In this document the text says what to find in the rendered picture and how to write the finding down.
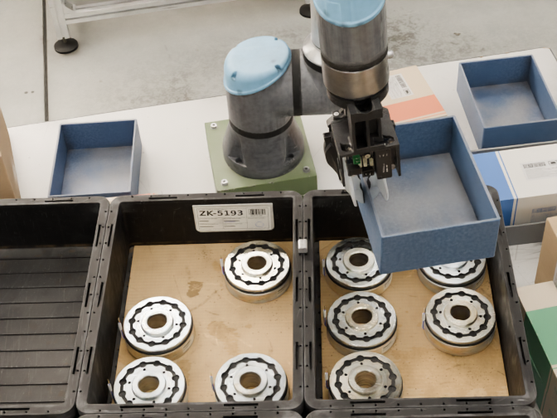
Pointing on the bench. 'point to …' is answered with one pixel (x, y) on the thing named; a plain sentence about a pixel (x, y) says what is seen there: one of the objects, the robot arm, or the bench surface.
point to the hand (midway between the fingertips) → (364, 190)
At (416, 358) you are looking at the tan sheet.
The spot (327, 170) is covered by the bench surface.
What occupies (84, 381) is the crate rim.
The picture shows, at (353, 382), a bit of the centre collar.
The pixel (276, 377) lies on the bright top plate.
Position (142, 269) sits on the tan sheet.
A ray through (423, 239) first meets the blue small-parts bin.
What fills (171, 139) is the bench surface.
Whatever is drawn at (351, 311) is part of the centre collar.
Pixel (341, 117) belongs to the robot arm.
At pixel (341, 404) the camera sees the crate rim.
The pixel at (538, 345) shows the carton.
